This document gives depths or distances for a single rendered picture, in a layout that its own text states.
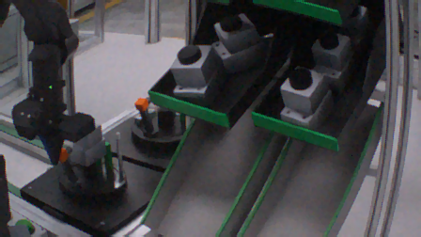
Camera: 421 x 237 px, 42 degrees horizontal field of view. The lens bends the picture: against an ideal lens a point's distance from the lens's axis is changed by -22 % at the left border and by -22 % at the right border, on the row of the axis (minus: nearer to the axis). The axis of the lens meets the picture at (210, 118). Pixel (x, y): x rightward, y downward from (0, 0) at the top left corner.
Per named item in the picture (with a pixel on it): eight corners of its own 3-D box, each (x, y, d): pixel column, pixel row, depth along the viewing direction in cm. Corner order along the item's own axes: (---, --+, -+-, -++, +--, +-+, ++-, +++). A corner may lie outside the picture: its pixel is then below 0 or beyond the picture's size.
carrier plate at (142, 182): (106, 241, 100) (104, 231, 99) (21, 197, 111) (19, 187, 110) (181, 187, 119) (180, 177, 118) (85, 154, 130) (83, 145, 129)
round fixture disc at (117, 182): (99, 211, 105) (97, 201, 105) (47, 187, 112) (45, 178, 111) (142, 181, 117) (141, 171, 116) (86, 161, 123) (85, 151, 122)
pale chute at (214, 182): (222, 260, 90) (207, 254, 86) (155, 231, 97) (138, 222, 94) (309, 91, 96) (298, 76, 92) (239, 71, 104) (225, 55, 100)
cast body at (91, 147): (86, 167, 109) (83, 130, 106) (70, 161, 111) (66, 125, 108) (113, 150, 115) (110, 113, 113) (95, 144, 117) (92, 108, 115)
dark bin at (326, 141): (337, 154, 76) (330, 110, 72) (255, 127, 84) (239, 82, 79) (404, 30, 90) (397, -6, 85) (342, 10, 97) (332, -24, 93)
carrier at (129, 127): (186, 183, 120) (183, 118, 115) (88, 152, 131) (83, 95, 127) (250, 134, 139) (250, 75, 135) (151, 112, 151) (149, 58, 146)
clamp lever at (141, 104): (151, 135, 128) (141, 104, 123) (143, 133, 129) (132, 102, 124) (161, 122, 130) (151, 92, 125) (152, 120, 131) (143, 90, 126)
